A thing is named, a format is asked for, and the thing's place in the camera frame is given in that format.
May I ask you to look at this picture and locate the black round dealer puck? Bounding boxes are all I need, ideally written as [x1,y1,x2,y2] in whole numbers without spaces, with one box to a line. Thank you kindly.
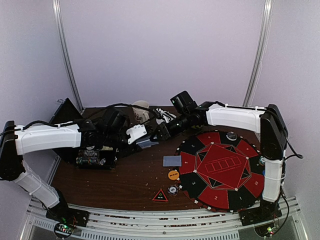
[226,131,238,141]

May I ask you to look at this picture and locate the dealt card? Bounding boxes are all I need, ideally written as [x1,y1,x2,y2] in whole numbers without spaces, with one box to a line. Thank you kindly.
[162,155,182,167]

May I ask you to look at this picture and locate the orange big blind button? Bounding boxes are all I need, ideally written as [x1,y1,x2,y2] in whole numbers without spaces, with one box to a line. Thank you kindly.
[167,170,180,181]

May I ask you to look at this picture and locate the poker chip stack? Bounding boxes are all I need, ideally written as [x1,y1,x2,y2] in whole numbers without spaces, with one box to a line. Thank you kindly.
[258,156,266,166]
[167,185,179,196]

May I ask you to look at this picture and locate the blue grey cloth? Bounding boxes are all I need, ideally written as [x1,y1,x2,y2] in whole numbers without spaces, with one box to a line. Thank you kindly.
[136,138,159,149]

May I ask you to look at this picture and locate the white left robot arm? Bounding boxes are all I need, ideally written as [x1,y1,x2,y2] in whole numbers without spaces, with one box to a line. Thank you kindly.
[0,109,134,222]

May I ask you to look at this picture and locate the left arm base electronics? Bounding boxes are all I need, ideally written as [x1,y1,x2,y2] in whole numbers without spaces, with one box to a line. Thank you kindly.
[45,208,90,240]

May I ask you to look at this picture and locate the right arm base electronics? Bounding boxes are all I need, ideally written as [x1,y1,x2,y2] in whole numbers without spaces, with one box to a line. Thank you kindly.
[239,199,282,239]

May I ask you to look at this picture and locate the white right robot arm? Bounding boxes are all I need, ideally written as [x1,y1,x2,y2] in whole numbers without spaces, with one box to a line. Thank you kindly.
[154,90,289,221]

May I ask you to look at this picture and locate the black poker chip case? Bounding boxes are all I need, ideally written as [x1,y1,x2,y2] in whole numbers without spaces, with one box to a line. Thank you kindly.
[49,98,121,170]

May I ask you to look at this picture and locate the front poker chip stacks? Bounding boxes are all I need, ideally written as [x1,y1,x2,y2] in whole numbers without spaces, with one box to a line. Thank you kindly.
[76,149,106,166]

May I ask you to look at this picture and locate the ceramic coral pattern mug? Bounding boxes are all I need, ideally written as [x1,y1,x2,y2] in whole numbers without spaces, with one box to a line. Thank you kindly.
[132,100,150,124]

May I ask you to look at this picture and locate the red black poker mat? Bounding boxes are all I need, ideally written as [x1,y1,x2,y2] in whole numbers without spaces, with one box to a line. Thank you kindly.
[175,130,265,212]

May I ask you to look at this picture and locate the black red triangular all-in marker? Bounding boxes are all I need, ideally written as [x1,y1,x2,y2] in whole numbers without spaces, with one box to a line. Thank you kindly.
[152,189,169,202]

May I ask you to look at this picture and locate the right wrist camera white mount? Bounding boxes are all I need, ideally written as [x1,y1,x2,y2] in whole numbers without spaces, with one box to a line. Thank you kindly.
[155,107,177,125]

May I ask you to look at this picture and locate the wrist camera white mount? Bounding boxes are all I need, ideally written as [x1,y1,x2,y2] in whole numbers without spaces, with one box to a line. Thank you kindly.
[155,107,177,125]
[126,124,147,145]

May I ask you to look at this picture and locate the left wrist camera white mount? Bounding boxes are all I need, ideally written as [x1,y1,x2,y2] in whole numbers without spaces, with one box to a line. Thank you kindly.
[126,124,147,145]

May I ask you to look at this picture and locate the aluminium front table rail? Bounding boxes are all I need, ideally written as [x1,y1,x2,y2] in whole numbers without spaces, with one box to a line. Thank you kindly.
[18,197,310,240]

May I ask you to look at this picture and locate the right aluminium frame post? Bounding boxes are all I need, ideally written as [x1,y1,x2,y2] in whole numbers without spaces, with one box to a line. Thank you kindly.
[242,0,274,107]

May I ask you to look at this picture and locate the aluminium frame post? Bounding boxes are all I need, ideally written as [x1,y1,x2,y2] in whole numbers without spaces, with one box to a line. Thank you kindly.
[52,0,84,112]
[242,0,274,107]

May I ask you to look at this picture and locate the left aluminium frame post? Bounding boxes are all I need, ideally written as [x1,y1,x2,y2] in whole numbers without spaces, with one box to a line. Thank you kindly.
[52,0,84,112]

